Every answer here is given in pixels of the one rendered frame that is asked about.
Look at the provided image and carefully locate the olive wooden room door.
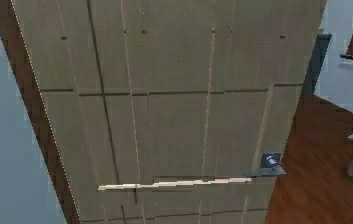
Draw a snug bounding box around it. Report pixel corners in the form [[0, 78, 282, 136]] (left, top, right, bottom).
[[0, 0, 328, 224]]

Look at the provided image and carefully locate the dark grey door handle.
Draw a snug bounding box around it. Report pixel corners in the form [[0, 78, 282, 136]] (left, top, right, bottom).
[[243, 152, 288, 179]]

